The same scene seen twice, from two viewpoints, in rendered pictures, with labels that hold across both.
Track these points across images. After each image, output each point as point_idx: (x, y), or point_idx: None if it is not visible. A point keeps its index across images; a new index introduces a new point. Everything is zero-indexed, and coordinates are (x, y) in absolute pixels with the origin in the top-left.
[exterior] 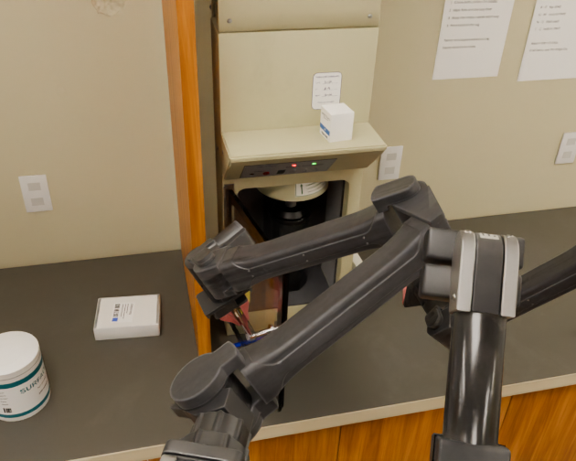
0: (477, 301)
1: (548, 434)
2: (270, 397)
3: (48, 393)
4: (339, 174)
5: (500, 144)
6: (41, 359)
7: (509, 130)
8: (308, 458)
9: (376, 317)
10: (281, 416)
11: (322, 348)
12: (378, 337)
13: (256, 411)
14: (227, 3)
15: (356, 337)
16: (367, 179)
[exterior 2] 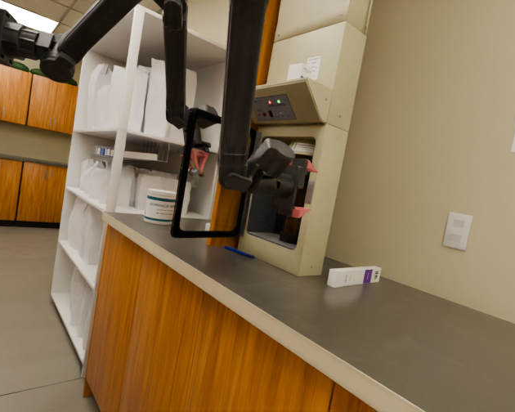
0: None
1: None
2: (58, 46)
3: (161, 220)
4: (311, 132)
5: None
6: (167, 199)
7: None
8: (184, 322)
9: (315, 285)
10: (180, 255)
11: (78, 24)
12: (294, 285)
13: (55, 54)
14: (279, 26)
15: (283, 278)
16: (432, 242)
